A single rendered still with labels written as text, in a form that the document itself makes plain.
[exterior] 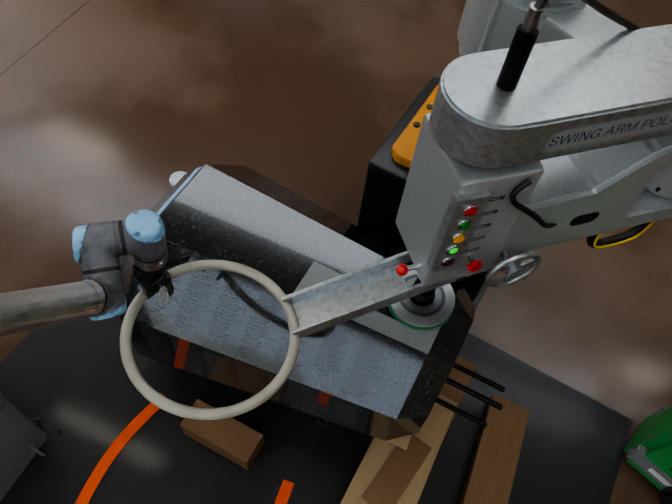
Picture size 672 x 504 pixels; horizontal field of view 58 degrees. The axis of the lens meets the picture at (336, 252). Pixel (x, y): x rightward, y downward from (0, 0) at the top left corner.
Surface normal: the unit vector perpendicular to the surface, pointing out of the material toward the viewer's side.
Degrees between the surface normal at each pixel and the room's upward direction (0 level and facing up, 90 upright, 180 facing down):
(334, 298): 16
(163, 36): 0
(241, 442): 0
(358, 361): 45
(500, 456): 0
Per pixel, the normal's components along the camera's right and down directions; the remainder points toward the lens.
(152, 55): 0.07, -0.54
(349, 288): -0.18, -0.47
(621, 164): -0.55, -0.29
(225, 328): -0.24, 0.14
